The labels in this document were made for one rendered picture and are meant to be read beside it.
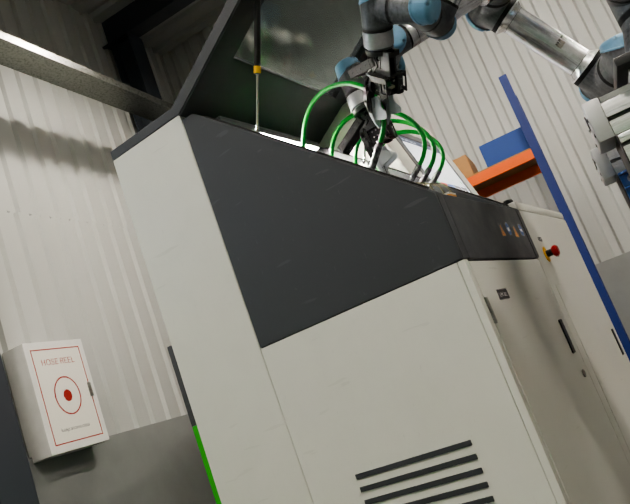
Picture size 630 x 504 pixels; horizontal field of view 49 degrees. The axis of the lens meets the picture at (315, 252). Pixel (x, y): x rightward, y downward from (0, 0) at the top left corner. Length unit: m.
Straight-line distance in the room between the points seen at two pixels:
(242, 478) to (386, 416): 0.46
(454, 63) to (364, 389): 7.54
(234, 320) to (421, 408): 0.54
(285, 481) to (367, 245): 0.62
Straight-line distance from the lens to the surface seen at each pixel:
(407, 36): 1.98
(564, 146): 8.50
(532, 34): 2.23
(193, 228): 1.90
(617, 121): 1.55
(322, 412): 1.70
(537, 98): 8.62
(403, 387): 1.59
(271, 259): 1.74
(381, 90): 1.77
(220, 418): 1.89
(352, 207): 1.63
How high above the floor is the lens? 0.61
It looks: 12 degrees up
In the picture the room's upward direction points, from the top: 20 degrees counter-clockwise
